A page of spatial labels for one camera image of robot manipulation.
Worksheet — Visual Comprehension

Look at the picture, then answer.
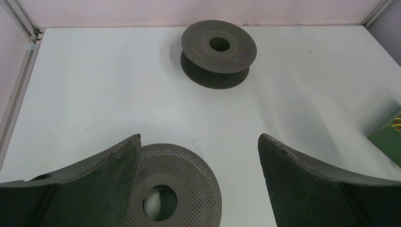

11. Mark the aluminium frame post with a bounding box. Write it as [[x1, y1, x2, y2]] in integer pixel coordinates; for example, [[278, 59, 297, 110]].
[[0, 0, 43, 163], [361, 0, 397, 29]]

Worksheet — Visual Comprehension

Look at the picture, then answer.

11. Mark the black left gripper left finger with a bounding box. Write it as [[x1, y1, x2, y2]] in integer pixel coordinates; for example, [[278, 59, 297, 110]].
[[0, 134, 141, 227]]

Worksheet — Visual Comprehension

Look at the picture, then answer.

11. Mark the dark grey spool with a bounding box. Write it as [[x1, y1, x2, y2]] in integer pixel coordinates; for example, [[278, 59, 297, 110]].
[[123, 143, 222, 227], [180, 20, 257, 89]]

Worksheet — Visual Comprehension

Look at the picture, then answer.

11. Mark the green tray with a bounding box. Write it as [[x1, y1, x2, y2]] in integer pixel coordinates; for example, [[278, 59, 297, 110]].
[[367, 106, 401, 167]]

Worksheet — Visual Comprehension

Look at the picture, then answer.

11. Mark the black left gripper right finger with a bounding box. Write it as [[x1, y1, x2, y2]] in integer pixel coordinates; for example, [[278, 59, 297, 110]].
[[258, 133, 401, 227]]

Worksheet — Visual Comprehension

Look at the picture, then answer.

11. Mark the left aluminium frame post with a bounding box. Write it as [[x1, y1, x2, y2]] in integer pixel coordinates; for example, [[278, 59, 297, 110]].
[[0, 0, 43, 163]]

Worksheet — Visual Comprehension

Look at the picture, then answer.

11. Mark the right aluminium frame post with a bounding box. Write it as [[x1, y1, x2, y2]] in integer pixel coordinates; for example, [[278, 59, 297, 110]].
[[361, 0, 397, 29]]

